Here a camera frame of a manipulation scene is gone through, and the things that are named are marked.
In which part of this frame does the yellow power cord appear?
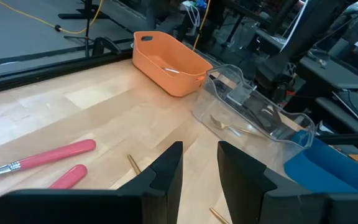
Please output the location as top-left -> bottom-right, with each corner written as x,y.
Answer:
193,0 -> 211,51

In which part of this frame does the black frame bracket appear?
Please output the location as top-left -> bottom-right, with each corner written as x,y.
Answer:
91,36 -> 123,57

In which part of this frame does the red-handled silver fork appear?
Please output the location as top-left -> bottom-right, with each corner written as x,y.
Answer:
0,139 -> 97,187
48,164 -> 88,190

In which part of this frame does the black tripod stand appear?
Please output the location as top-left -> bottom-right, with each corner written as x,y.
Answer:
57,0 -> 111,58

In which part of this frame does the clear plastic bin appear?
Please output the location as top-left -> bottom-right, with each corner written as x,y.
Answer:
191,63 -> 316,149

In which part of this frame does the grey desk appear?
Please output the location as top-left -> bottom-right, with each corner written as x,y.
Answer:
299,55 -> 358,90

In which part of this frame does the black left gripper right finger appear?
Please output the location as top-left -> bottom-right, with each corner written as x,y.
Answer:
218,141 -> 358,224

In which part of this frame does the white cable bundle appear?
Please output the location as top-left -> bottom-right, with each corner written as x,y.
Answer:
181,1 -> 202,28

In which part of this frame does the orange plastic bin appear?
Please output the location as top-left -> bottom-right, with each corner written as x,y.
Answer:
131,30 -> 213,98

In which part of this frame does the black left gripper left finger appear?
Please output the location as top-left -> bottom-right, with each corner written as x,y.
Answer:
0,141 -> 185,224

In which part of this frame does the blue plastic bin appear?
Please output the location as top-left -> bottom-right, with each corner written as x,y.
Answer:
283,129 -> 358,195

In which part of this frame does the yellow cord with black plug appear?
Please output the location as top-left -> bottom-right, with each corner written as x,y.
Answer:
0,0 -> 104,35

